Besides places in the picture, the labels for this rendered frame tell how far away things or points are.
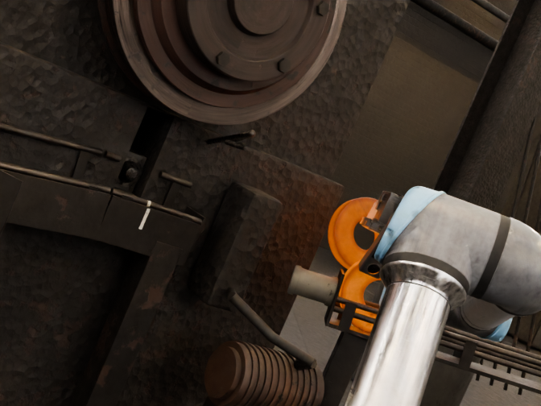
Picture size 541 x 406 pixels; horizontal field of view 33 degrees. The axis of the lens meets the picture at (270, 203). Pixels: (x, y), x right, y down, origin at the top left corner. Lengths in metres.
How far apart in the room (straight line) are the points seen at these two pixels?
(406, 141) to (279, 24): 8.50
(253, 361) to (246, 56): 0.55
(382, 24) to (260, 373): 0.80
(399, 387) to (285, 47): 0.73
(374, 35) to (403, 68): 7.81
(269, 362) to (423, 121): 8.50
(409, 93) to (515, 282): 8.77
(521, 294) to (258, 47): 0.66
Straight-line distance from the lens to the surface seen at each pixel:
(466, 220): 1.21
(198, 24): 1.55
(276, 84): 1.72
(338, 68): 2.00
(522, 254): 1.22
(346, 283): 1.83
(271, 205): 1.79
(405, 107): 9.96
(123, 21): 1.59
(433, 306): 1.17
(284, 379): 1.77
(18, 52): 1.64
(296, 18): 1.65
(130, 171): 1.77
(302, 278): 1.83
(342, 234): 1.87
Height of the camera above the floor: 0.92
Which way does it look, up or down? 4 degrees down
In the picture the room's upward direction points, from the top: 24 degrees clockwise
